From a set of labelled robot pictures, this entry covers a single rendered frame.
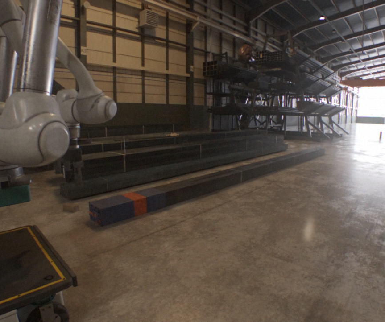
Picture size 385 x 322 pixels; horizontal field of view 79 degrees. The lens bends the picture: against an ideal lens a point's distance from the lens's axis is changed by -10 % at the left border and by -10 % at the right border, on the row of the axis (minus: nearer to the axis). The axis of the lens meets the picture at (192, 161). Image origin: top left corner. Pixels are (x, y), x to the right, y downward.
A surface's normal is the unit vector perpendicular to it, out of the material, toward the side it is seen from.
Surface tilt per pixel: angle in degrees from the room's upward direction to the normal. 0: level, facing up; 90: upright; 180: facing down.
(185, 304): 0
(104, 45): 90
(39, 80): 86
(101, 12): 90
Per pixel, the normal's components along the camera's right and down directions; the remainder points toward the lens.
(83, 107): -0.34, 0.39
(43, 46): 0.71, 0.05
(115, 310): 0.00, -0.98
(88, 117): -0.27, 0.67
